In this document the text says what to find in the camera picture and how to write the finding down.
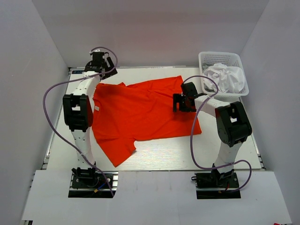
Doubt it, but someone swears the orange t shirt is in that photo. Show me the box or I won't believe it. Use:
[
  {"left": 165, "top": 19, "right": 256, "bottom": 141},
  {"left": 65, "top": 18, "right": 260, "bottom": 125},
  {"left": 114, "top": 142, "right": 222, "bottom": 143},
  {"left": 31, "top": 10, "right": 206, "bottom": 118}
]
[{"left": 92, "top": 76, "right": 202, "bottom": 167}]

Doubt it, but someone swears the white t shirt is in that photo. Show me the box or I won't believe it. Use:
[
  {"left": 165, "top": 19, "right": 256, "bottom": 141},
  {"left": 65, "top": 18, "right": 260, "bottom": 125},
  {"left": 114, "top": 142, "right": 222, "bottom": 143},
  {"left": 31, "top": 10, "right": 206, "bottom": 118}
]
[{"left": 202, "top": 63, "right": 246, "bottom": 94}]

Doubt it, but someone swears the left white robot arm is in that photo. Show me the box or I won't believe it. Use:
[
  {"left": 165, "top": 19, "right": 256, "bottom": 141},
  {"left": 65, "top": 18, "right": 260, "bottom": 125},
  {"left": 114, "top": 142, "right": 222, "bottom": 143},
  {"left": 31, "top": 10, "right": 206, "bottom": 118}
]
[{"left": 63, "top": 48, "right": 117, "bottom": 167}]

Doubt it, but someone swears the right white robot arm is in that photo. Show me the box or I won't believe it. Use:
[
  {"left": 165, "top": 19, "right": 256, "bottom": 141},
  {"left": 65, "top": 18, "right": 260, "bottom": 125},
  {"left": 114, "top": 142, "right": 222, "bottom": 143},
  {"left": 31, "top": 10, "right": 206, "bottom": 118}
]
[{"left": 173, "top": 82, "right": 252, "bottom": 187}]

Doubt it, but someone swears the blue label sticker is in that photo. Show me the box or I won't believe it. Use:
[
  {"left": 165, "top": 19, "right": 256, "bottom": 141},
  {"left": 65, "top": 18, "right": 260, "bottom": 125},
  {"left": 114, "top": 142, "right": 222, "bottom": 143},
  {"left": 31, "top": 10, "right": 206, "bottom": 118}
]
[{"left": 71, "top": 70, "right": 84, "bottom": 74}]

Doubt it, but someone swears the white plastic basket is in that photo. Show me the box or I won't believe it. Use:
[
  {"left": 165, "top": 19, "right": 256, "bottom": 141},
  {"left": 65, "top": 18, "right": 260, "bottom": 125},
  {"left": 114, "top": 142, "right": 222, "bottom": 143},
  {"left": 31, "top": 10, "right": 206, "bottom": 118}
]
[{"left": 198, "top": 52, "right": 249, "bottom": 100}]

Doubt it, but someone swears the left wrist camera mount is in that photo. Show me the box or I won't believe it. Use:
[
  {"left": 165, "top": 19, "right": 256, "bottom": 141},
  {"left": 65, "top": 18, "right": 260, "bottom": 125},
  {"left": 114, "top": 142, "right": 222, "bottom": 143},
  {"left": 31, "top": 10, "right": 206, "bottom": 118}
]
[{"left": 89, "top": 47, "right": 109, "bottom": 59}]

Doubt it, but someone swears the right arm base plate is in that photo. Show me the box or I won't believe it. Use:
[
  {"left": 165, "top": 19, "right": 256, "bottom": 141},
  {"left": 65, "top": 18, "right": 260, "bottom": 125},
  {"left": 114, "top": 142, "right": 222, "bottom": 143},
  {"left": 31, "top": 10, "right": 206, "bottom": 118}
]
[{"left": 191, "top": 170, "right": 241, "bottom": 200}]

